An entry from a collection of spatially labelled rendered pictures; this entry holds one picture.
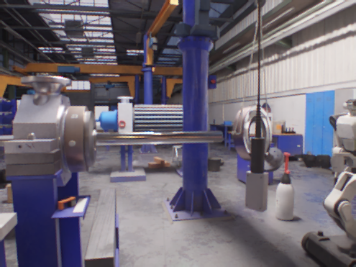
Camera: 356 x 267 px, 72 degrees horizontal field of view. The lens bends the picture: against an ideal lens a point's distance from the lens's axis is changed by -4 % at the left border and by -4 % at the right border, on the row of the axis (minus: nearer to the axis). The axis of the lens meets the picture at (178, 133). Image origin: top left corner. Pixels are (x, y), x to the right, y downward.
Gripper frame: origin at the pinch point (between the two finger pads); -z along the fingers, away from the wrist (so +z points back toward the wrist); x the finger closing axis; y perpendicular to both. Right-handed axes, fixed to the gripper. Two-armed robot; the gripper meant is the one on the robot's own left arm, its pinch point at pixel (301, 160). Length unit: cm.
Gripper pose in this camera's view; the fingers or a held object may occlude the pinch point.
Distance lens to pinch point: 191.8
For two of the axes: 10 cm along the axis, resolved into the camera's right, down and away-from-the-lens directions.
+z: 6.8, -0.4, -7.3
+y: 4.3, -7.9, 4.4
